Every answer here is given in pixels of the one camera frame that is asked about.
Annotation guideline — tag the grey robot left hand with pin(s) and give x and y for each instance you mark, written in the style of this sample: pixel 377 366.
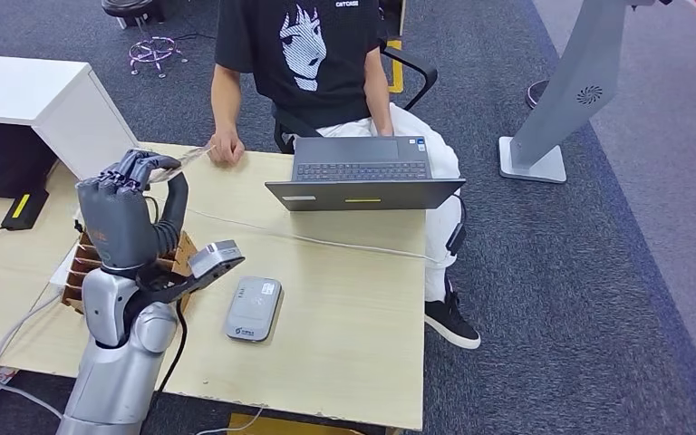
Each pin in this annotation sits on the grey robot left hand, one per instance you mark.
pixel 117 216

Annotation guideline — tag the person's right hand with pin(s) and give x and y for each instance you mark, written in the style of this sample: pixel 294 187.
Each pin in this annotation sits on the person's right hand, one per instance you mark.
pixel 227 147

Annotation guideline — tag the wooden card organizer box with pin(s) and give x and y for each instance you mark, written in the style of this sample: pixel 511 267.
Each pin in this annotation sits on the wooden card organizer box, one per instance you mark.
pixel 78 282

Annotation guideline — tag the person's left forearm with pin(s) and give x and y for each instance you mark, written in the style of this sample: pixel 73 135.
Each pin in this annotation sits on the person's left forearm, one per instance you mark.
pixel 378 96

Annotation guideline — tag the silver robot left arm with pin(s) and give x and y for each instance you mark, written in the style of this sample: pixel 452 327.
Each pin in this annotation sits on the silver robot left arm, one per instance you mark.
pixel 114 372

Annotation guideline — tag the person's right forearm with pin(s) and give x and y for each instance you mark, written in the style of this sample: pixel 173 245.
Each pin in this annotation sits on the person's right forearm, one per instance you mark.
pixel 226 102

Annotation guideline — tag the person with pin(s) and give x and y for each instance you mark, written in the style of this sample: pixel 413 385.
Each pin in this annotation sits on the person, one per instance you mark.
pixel 324 96

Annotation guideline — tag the grey card reader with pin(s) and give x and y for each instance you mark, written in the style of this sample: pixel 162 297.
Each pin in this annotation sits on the grey card reader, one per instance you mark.
pixel 254 309

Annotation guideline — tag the black adapter with yellow label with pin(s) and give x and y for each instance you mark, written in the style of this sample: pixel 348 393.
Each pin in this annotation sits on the black adapter with yellow label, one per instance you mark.
pixel 33 210

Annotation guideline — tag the chrome stool base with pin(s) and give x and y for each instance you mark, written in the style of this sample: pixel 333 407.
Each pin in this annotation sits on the chrome stool base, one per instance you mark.
pixel 144 51

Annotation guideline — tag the grey laptop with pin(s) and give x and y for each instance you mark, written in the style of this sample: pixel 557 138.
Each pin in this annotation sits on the grey laptop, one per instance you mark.
pixel 363 195

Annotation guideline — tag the white cabinet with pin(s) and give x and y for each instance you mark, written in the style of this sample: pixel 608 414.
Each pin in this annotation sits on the white cabinet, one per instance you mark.
pixel 24 90

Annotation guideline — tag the black stool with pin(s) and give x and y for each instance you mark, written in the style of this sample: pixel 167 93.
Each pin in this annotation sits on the black stool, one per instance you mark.
pixel 126 7

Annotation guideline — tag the black office chair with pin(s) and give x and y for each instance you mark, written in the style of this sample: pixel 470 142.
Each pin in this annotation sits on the black office chair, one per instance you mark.
pixel 423 71

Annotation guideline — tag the black hanging power adapter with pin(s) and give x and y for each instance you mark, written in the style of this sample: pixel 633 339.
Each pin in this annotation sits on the black hanging power adapter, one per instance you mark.
pixel 456 239

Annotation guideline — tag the yellow box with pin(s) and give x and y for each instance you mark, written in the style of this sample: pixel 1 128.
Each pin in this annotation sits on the yellow box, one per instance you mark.
pixel 276 427

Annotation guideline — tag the black round base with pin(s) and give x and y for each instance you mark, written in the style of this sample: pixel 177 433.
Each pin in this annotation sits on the black round base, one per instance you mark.
pixel 535 95

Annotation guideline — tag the grey kiosk stand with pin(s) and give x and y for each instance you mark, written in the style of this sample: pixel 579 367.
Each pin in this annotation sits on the grey kiosk stand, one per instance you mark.
pixel 576 78

